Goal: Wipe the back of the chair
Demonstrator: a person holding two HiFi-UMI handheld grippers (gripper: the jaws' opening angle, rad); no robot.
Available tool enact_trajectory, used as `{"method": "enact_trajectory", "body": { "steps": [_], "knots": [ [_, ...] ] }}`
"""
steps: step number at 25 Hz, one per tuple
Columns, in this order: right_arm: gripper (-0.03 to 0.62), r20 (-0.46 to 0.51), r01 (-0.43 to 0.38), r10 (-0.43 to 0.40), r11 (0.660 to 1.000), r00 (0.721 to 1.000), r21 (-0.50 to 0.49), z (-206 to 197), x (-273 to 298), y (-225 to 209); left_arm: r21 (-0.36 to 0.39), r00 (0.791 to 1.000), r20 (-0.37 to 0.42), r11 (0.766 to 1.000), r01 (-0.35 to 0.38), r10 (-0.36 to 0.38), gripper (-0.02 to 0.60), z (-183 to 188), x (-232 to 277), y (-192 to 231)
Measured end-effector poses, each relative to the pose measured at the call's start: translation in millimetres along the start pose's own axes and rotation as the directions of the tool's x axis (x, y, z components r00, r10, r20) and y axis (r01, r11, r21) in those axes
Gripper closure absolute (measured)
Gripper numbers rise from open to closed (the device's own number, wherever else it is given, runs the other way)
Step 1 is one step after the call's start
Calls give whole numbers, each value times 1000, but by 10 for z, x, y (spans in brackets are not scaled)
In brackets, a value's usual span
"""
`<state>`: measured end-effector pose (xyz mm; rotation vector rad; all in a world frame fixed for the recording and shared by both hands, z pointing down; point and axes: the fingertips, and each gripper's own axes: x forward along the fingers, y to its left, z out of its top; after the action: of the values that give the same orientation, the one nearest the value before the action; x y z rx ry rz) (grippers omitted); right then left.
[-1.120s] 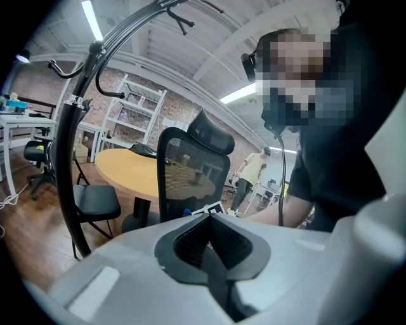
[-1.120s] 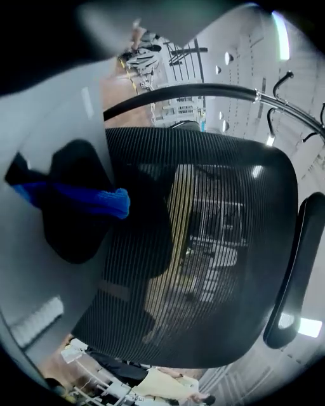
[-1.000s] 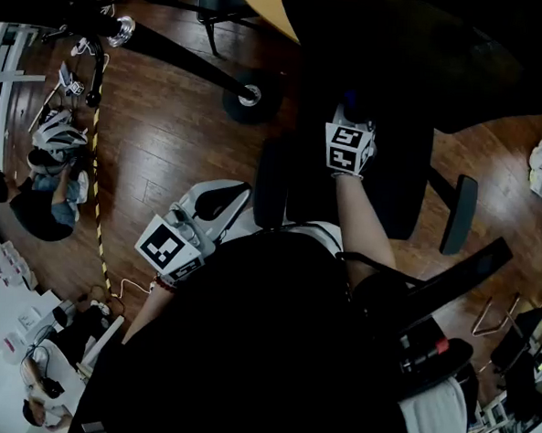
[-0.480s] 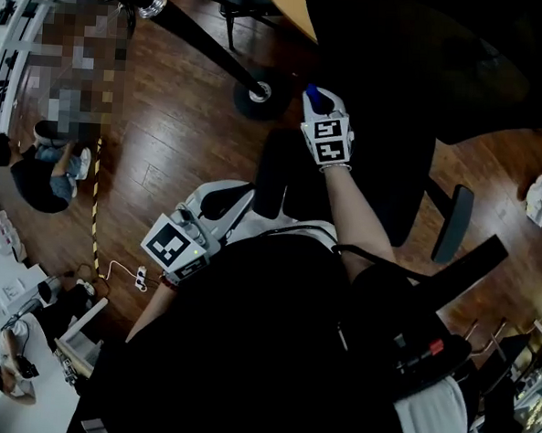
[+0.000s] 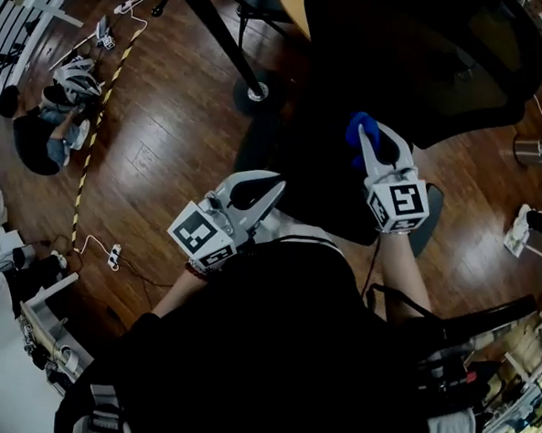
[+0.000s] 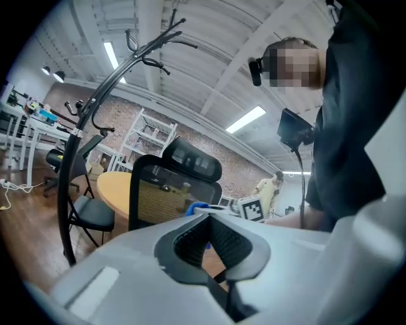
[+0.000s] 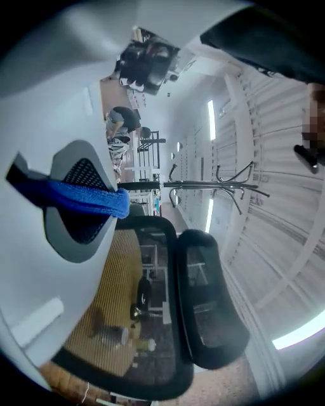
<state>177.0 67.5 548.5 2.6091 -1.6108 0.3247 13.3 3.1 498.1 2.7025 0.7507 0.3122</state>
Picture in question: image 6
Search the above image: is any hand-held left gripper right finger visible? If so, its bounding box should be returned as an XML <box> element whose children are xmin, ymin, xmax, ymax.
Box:
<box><xmin>211</xmin><ymin>213</ymin><xmax>331</xmax><ymax>325</ymax></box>

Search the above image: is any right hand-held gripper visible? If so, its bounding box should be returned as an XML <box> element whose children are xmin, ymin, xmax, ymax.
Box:
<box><xmin>193</xmin><ymin>196</ymin><xmax>266</xmax><ymax>223</ymax></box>

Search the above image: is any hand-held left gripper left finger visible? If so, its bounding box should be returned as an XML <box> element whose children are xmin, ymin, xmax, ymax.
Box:
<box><xmin>52</xmin><ymin>213</ymin><xmax>235</xmax><ymax>325</ymax></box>

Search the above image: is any blue cloth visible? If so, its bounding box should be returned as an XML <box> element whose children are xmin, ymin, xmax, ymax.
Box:
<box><xmin>185</xmin><ymin>202</ymin><xmax>212</xmax><ymax>251</ymax></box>

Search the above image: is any black mesh office chair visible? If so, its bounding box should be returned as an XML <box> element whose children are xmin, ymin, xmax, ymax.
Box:
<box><xmin>128</xmin><ymin>135</ymin><xmax>223</xmax><ymax>232</ymax></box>

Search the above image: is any person's right forearm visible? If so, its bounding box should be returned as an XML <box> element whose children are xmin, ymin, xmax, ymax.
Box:
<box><xmin>266</xmin><ymin>209</ymin><xmax>321</xmax><ymax>231</ymax></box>

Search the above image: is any black folding chair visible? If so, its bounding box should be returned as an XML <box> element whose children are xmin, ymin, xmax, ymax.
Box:
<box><xmin>67</xmin><ymin>173</ymin><xmax>115</xmax><ymax>248</ymax></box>

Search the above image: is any round wooden table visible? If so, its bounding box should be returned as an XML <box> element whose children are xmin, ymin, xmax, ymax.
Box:
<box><xmin>96</xmin><ymin>171</ymin><xmax>191</xmax><ymax>229</ymax></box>

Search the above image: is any white metal shelf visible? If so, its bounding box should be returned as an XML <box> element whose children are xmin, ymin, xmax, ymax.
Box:
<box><xmin>119</xmin><ymin>107</ymin><xmax>178</xmax><ymax>172</ymax></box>

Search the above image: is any white side table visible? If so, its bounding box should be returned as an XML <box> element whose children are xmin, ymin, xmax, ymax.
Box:
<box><xmin>91</xmin><ymin>144</ymin><xmax>126</xmax><ymax>172</ymax></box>

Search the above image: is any black chest-mounted device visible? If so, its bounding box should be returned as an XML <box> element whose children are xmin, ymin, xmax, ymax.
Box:
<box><xmin>277</xmin><ymin>107</ymin><xmax>315</xmax><ymax>149</ymax></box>

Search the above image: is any cardboard box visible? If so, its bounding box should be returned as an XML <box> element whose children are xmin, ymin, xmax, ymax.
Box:
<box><xmin>85</xmin><ymin>160</ymin><xmax>105</xmax><ymax>182</ymax></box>

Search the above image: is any black tripod stand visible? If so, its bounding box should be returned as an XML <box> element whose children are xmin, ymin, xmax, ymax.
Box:
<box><xmin>56</xmin><ymin>8</ymin><xmax>200</xmax><ymax>267</ymax></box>

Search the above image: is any person's black shirt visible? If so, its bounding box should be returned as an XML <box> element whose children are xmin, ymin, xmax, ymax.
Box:
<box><xmin>306</xmin><ymin>0</ymin><xmax>391</xmax><ymax>232</ymax></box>

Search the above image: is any person's face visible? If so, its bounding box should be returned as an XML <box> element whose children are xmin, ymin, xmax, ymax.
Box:
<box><xmin>263</xmin><ymin>37</ymin><xmax>327</xmax><ymax>90</ymax></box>

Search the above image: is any white work table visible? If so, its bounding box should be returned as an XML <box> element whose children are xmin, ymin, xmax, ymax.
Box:
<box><xmin>0</xmin><ymin>103</ymin><xmax>36</xmax><ymax>172</ymax></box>
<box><xmin>27</xmin><ymin>117</ymin><xmax>72</xmax><ymax>188</ymax></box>

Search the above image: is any blue box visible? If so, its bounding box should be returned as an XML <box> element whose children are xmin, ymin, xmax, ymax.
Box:
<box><xmin>37</xmin><ymin>109</ymin><xmax>58</xmax><ymax>123</ymax></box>

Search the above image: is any black device cable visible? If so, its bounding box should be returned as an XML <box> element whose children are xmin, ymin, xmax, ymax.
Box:
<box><xmin>293</xmin><ymin>145</ymin><xmax>311</xmax><ymax>230</ymax></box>

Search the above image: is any black head camera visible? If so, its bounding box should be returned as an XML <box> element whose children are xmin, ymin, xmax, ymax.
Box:
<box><xmin>248</xmin><ymin>56</ymin><xmax>265</xmax><ymax>87</ymax></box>

